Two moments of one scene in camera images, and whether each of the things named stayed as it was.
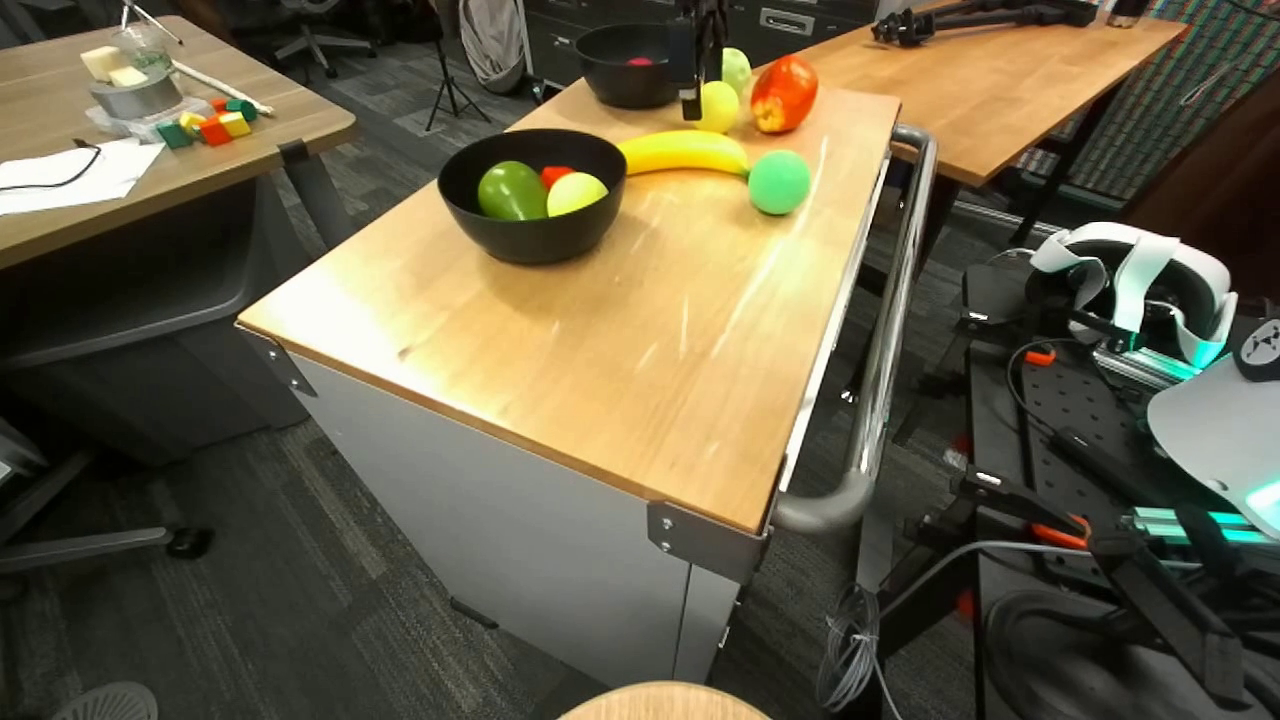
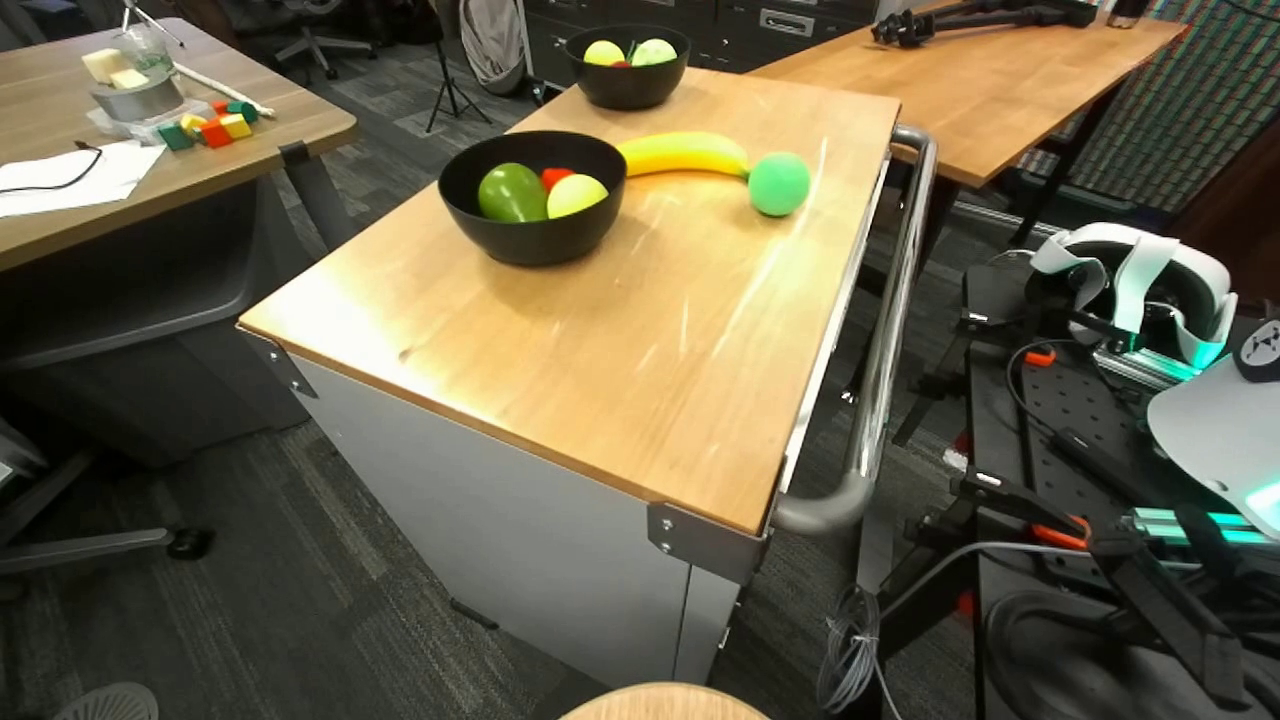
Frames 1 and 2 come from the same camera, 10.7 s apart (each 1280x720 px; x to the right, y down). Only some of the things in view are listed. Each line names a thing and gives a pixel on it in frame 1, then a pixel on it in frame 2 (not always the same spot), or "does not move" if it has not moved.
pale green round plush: x=738 y=70 to x=655 y=50
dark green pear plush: x=512 y=190 does not move
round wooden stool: x=667 y=701 does not move
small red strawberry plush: x=551 y=174 does not move
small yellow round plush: x=719 y=104 to x=602 y=54
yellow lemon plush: x=572 y=195 does not move
